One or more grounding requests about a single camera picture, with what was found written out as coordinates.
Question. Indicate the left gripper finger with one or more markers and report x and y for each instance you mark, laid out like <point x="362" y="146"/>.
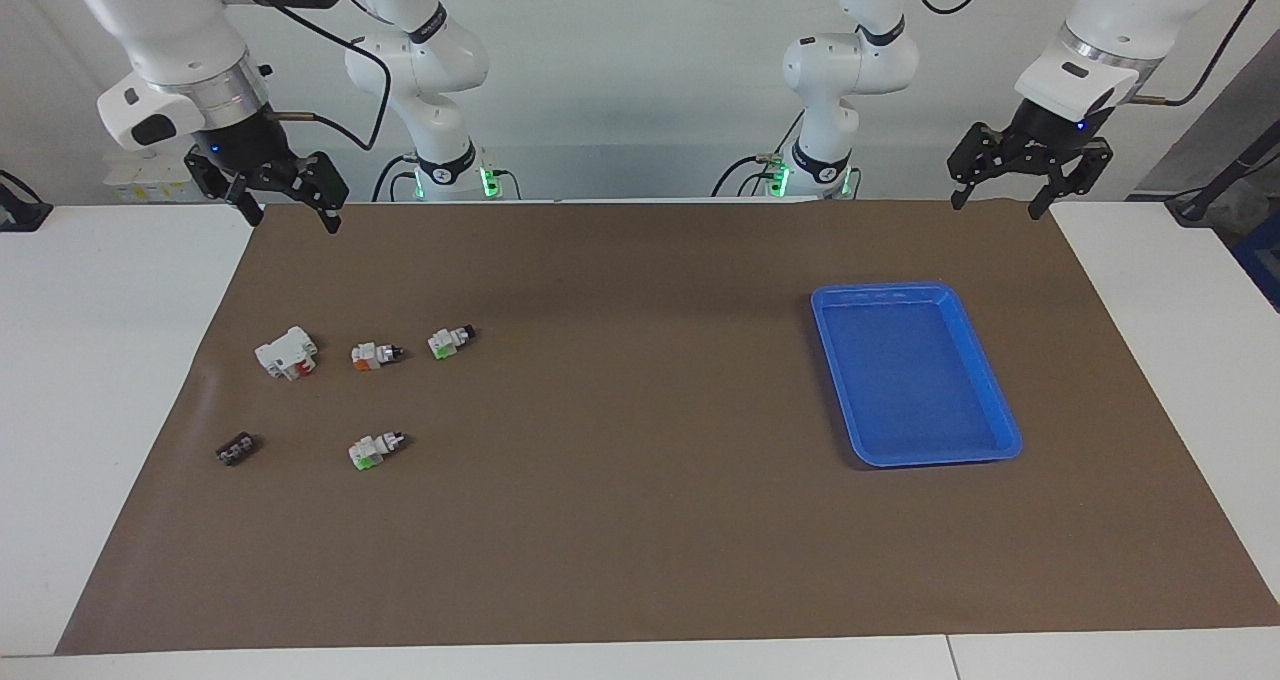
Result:
<point x="978" y="155"/>
<point x="1085" y="172"/>

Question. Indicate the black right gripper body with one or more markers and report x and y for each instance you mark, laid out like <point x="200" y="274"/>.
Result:
<point x="250" y="150"/>

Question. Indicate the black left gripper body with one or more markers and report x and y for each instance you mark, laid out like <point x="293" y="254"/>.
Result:
<point x="1045" y="140"/>

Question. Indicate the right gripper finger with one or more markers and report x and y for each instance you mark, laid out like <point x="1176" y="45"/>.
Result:
<point x="325" y="185"/>
<point x="212" y="175"/>

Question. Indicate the white switch green base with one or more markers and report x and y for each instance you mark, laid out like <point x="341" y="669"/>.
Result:
<point x="372" y="450"/>
<point x="448" y="342"/>

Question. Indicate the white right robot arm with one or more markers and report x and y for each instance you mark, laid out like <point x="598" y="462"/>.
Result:
<point x="180" y="20"/>

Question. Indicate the white box yellow labels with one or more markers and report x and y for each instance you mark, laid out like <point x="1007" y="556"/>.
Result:
<point x="150" y="175"/>

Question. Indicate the black stand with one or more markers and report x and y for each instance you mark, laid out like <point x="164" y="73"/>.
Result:
<point x="1225" y="175"/>

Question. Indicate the white circuit breaker red lever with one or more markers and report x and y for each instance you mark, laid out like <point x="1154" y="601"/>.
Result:
<point x="283" y="352"/>

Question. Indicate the blue crate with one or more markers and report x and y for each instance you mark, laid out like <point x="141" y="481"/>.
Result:
<point x="1262" y="265"/>

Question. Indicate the blue plastic tray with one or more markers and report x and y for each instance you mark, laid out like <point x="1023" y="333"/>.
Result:
<point x="915" y="380"/>

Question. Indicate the small black terminal block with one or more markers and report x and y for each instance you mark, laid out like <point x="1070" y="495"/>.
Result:
<point x="237" y="449"/>

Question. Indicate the brown table mat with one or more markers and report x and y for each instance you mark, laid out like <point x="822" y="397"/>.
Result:
<point x="620" y="480"/>

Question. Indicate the white switch orange base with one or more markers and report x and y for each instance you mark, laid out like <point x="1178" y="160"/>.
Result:
<point x="372" y="355"/>

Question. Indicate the black clamp mount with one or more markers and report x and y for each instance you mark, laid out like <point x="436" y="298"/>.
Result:
<point x="20" y="210"/>

